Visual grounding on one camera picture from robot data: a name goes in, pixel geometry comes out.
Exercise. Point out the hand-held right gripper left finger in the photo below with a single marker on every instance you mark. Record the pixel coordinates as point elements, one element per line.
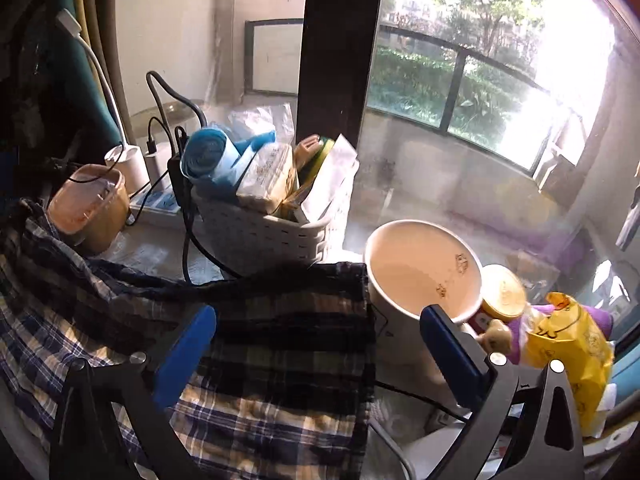
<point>182,355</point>

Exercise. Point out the white paper packet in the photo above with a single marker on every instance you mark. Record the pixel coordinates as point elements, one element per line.
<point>330,180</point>

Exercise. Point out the white rounded adapter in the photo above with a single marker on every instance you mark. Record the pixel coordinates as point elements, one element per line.
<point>127,165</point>

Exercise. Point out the yellow green box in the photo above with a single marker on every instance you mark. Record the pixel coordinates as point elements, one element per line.
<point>320,152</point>

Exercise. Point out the dark window frame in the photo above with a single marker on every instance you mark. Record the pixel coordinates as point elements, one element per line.
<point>340,60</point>

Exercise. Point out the white power strip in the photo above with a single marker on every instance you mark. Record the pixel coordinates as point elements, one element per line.
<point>160,205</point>

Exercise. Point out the yellow packet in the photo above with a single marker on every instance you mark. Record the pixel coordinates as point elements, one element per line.
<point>570,350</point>

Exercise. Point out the plaid flannel shirt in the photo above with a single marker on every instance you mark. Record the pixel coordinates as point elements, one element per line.
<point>280,340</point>

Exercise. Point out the beige wipes packet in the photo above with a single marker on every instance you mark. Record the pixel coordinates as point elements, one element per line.
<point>265,180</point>

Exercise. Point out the black balcony railing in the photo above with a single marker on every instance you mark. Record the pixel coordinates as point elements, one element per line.
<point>455,95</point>

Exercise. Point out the dark framed white board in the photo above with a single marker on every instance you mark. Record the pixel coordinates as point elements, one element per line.
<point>275,55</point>

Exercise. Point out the teal curtain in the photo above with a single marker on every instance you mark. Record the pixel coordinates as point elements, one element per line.
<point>75,85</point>

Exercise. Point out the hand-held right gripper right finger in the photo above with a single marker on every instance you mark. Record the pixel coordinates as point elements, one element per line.
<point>450,355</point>

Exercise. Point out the white perforated basket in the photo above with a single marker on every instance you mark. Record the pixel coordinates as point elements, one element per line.
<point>260,240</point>

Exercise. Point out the clear plastic bag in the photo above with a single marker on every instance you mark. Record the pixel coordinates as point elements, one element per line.
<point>260,120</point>

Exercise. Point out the blue bag roll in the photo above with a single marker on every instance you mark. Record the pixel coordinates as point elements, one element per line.
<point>210,157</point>

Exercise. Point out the small bear figurine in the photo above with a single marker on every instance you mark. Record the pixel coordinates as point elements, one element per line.
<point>495,335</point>

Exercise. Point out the white charger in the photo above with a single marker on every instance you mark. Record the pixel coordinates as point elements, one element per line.
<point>159,162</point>

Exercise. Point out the beige lunch container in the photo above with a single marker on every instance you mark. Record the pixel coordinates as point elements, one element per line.
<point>90,210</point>

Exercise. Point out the yellow lid jar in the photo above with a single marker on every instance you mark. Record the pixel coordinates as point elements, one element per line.
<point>502,292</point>

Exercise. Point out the large white mug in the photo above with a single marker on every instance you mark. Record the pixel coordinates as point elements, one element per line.
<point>415,270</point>

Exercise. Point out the black charger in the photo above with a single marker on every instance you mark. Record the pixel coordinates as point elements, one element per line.
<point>179,170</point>

